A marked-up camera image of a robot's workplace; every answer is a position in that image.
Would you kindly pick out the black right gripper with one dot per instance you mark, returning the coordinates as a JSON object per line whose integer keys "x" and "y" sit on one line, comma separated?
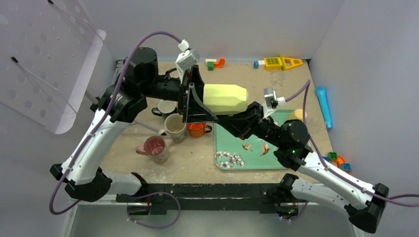
{"x": 245, "y": 123}

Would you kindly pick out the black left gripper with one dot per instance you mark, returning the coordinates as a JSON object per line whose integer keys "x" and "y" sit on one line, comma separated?
{"x": 196, "y": 110}

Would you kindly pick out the orange mug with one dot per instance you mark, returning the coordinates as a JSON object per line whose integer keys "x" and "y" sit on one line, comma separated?
{"x": 198, "y": 130}

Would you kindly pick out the cream floral mug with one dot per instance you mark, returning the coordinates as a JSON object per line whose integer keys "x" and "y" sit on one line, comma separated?
{"x": 175, "y": 128}

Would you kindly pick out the pale green faceted mug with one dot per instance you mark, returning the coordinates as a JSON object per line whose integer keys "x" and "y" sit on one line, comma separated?
{"x": 225, "y": 99}

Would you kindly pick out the dark green mug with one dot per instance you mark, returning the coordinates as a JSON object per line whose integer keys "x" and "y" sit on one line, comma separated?
{"x": 165, "y": 108}

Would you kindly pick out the pink ghost mug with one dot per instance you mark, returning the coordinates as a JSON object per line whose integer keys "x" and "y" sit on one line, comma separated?
{"x": 155, "y": 148}

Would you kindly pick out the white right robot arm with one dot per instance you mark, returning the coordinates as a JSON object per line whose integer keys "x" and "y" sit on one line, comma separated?
{"x": 364, "y": 202}

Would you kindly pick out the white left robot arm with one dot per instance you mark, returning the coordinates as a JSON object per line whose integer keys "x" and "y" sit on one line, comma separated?
{"x": 119, "y": 106}

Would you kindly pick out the yellow mug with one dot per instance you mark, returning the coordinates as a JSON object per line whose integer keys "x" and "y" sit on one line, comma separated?
{"x": 297, "y": 114}

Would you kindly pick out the green floral serving tray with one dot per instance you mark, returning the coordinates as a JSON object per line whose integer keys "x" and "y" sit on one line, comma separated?
{"x": 232, "y": 153}

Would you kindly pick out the orange green toy blocks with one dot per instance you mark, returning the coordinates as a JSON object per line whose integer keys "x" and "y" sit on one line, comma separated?
{"x": 215, "y": 63}

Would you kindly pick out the blue white toy block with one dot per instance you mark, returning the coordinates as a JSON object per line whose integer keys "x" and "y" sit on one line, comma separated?
{"x": 260, "y": 64}

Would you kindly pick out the yellow toy phone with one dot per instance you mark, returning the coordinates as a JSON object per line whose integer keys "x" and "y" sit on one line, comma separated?
{"x": 281, "y": 63}

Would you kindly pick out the blue toy microphone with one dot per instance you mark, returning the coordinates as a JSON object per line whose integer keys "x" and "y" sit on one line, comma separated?
{"x": 322, "y": 98}

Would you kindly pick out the colourful toy blocks pile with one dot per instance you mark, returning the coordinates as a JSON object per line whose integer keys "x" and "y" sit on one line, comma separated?
{"x": 341, "y": 163}

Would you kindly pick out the white perforated panel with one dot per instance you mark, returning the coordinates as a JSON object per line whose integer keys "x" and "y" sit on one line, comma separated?
{"x": 48, "y": 51}

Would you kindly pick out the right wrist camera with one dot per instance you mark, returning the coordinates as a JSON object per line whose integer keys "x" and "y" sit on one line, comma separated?
{"x": 271, "y": 102}

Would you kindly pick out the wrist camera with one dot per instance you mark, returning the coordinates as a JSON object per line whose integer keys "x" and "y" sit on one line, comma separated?
{"x": 271, "y": 102}
{"x": 186, "y": 59}

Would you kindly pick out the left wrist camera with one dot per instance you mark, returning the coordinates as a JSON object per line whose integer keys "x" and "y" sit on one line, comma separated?
{"x": 186, "y": 59}

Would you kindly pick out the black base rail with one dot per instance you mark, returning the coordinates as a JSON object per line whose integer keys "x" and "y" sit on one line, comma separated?
{"x": 265, "y": 198}

